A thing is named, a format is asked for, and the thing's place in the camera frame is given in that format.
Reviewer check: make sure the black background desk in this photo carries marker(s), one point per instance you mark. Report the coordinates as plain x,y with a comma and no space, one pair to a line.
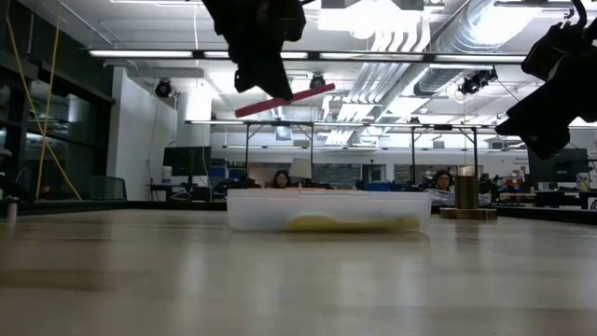
559,192

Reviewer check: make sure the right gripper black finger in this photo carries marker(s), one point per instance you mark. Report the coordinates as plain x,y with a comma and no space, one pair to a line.
522,127
531,109

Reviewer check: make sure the pink highlighter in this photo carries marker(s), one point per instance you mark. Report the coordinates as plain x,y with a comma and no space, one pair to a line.
261,107

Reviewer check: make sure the person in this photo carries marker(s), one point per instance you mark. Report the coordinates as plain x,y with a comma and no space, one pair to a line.
281,179
443,179

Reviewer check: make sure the blue storage bin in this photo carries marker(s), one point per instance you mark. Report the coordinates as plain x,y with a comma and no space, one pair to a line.
380,186

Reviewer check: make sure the grey mesh chair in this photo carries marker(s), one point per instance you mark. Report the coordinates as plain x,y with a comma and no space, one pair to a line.
107,189

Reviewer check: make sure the yellow pen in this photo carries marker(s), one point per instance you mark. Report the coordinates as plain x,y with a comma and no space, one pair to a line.
387,226

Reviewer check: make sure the clear box with orange lid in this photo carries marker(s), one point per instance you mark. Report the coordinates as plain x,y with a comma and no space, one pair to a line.
261,210

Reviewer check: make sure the black ceiling spotlight cluster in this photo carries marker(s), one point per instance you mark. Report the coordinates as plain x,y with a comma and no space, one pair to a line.
476,83

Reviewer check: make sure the white lamp shade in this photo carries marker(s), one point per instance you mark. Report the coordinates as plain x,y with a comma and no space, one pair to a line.
301,169

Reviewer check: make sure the black distant workstation frame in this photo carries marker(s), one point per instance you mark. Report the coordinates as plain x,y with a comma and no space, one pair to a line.
214,122

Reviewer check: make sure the yellow highlighter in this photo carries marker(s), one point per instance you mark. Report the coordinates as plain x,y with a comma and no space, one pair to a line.
308,222

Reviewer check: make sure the black overhead light bar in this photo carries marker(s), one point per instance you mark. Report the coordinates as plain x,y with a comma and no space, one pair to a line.
140,53

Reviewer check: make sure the metal cylinder weight on base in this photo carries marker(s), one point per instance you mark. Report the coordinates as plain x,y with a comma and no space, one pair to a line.
466,193

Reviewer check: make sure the white cylindrical post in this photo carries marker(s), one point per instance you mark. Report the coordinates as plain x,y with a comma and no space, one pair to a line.
11,211

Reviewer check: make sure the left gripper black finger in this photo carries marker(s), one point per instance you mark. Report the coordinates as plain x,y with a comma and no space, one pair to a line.
255,70
279,77

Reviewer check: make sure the black computer monitor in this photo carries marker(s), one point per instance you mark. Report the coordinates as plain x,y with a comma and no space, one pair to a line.
559,170
186,161

